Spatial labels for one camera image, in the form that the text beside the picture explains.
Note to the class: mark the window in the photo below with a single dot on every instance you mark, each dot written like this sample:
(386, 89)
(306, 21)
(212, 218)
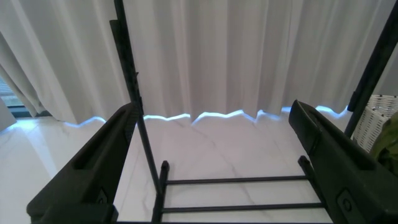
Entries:
(12, 102)

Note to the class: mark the white curtain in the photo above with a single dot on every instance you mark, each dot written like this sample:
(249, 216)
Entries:
(4, 115)
(217, 56)

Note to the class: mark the black clothes rack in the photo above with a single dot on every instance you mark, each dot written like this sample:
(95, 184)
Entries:
(127, 62)

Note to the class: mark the green garment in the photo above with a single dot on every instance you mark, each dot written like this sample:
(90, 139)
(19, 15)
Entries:
(388, 146)

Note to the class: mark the white laundry basket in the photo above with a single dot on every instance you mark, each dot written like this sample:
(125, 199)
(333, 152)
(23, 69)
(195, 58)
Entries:
(368, 124)

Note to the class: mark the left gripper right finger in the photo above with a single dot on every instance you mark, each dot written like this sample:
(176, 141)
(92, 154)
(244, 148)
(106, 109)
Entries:
(357, 186)

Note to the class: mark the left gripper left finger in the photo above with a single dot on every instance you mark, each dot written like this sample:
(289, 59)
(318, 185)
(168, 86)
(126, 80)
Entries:
(90, 174)

